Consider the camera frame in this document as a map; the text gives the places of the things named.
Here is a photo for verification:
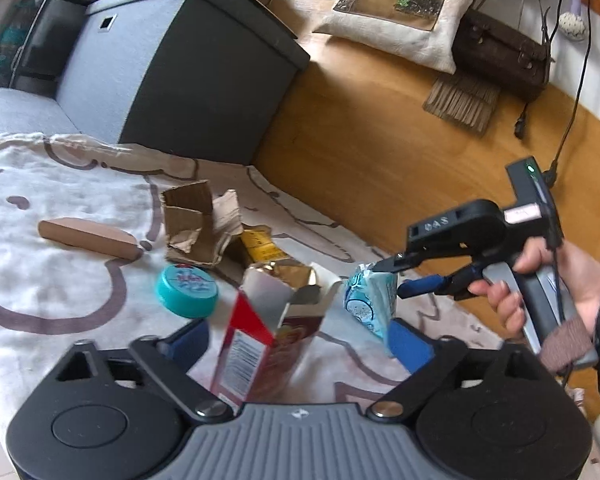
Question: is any brown fringed mat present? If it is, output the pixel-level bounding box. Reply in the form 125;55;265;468
422;70;503;133

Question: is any red paper box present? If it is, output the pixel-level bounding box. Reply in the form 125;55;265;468
209;265;343;408

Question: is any beige picture pillow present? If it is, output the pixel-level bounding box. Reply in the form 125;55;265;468
312;0;493;73

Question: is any white knitted ball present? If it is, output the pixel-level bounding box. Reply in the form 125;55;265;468
559;0;591;43

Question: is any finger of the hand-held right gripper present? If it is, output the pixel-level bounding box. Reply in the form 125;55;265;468
397;262;486;302
377;252;426;273

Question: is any printed cartoon blanket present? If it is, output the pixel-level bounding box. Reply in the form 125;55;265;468
0;132;600;441

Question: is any teal round lid container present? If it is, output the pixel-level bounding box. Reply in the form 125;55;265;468
155;262;220;319

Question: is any brown wooden piece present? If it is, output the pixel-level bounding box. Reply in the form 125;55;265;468
37;217;142;261

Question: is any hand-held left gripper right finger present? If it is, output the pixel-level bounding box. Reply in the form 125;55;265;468
367;320;557;422

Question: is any torn brown cardboard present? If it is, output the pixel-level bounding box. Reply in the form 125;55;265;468
161;180;246;268

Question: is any grey mattress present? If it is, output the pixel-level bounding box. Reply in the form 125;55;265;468
0;87;81;141

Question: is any brown leather bag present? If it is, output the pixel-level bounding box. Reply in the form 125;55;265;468
452;7;553;103

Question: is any yellow cigarette packet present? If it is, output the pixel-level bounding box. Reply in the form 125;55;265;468
232;227;322;291

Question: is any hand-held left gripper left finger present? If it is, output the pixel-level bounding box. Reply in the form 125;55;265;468
55;319;236;423

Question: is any black drawer tower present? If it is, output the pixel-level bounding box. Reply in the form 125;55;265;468
10;0;88;86

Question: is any light blue tissue packet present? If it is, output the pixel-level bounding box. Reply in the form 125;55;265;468
342;261;398;341

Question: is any grey storage box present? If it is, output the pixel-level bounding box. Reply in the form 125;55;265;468
55;0;311;166

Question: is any person's right hand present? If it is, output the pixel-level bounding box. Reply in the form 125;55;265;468
467;237;600;346

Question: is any black cable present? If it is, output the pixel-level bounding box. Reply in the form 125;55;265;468
515;0;553;141
545;0;593;186

